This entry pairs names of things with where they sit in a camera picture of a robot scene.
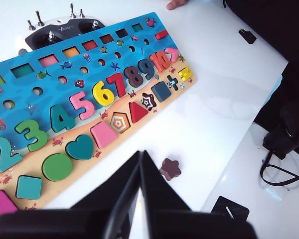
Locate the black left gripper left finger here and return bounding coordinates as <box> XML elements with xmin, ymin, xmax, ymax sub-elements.
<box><xmin>69</xmin><ymin>150</ymin><xmax>142</xmax><ymax>239</ymax></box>

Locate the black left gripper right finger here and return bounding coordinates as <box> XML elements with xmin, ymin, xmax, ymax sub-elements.
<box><xmin>140</xmin><ymin>149</ymin><xmax>193</xmax><ymax>239</ymax></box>

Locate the blue-grey rounded cube block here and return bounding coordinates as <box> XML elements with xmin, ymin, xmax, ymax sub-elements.
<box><xmin>151</xmin><ymin>81</ymin><xmax>171</xmax><ymax>103</ymax></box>

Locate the person's bare hand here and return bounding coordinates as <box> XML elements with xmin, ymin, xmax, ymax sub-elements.
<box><xmin>166</xmin><ymin>0</ymin><xmax>190</xmax><ymax>10</ymax></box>

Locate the brown star block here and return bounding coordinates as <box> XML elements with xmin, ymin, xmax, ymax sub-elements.
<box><xmin>158</xmin><ymin>158</ymin><xmax>182</xmax><ymax>181</ymax></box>

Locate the pink trapezoid block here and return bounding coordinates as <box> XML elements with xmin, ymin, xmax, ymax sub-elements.
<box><xmin>90</xmin><ymin>121</ymin><xmax>119</xmax><ymax>149</ymax></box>

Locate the teal heart block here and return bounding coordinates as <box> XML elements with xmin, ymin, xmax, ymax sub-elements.
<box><xmin>65</xmin><ymin>134</ymin><xmax>95</xmax><ymax>160</ymax></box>

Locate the black plate with white mark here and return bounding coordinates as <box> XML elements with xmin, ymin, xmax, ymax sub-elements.
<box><xmin>210</xmin><ymin>196</ymin><xmax>250</xmax><ymax>221</ymax></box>

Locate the green circle block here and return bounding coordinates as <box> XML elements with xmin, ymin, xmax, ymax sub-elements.
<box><xmin>41</xmin><ymin>153</ymin><xmax>73</xmax><ymax>182</ymax></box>

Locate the red triangle block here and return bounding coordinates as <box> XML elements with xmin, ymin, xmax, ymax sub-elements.
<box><xmin>128</xmin><ymin>101</ymin><xmax>150</xmax><ymax>124</ymax></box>

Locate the teal number four piece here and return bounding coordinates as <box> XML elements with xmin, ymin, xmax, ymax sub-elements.
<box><xmin>49</xmin><ymin>104</ymin><xmax>75</xmax><ymax>133</ymax></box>

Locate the pink number five piece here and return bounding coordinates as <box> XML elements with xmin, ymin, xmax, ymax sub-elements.
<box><xmin>69</xmin><ymin>91</ymin><xmax>95</xmax><ymax>120</ymax></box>

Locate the teal square block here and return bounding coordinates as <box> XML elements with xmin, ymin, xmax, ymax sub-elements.
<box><xmin>16</xmin><ymin>175</ymin><xmax>43</xmax><ymax>200</ymax></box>

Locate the green number three piece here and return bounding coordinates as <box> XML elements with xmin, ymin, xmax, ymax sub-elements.
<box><xmin>15</xmin><ymin>119</ymin><xmax>48</xmax><ymax>152</ymax></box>

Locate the yellow number six piece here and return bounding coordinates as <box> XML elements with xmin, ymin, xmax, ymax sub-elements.
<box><xmin>92</xmin><ymin>81</ymin><xmax>115</xmax><ymax>107</ymax></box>

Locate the red number seven piece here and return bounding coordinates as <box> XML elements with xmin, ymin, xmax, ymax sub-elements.
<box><xmin>106</xmin><ymin>72</ymin><xmax>128</xmax><ymax>98</ymax></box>

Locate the brown number eight piece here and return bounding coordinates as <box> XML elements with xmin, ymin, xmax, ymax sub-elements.
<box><xmin>124</xmin><ymin>66</ymin><xmax>144</xmax><ymax>88</ymax></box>

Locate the magenta rounded rectangle block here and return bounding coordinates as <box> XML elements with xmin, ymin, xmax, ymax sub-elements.
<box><xmin>0</xmin><ymin>189</ymin><xmax>18</xmax><ymax>221</ymax></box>

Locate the teal number two piece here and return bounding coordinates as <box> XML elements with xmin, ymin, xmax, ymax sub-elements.
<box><xmin>0</xmin><ymin>136</ymin><xmax>24</xmax><ymax>174</ymax></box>

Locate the blue-grey number nine piece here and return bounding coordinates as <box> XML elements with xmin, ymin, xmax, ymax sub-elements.
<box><xmin>138</xmin><ymin>59</ymin><xmax>156</xmax><ymax>80</ymax></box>

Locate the yellow equals sign piece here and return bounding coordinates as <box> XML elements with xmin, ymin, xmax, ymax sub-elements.
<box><xmin>178</xmin><ymin>69</ymin><xmax>193</xmax><ymax>82</ymax></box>

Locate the wooden number shape puzzle board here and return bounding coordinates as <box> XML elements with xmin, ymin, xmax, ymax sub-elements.
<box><xmin>0</xmin><ymin>11</ymin><xmax>197</xmax><ymax>222</ymax></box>

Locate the orange number ten piece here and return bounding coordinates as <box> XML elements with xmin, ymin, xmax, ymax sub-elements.
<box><xmin>150</xmin><ymin>50</ymin><xmax>171</xmax><ymax>73</ymax></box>

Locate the pink arrow sign piece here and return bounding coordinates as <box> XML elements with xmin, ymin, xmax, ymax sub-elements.
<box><xmin>164</xmin><ymin>47</ymin><xmax>179</xmax><ymax>63</ymax></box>

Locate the black white remote controller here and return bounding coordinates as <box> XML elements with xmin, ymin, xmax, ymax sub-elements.
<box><xmin>14</xmin><ymin>2</ymin><xmax>107</xmax><ymax>54</ymax></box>

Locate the small black plate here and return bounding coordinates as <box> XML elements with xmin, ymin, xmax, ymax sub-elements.
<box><xmin>238</xmin><ymin>29</ymin><xmax>257</xmax><ymax>45</ymax></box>

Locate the black looped cable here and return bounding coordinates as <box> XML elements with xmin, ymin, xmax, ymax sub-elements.
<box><xmin>260</xmin><ymin>149</ymin><xmax>299</xmax><ymax>186</ymax></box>

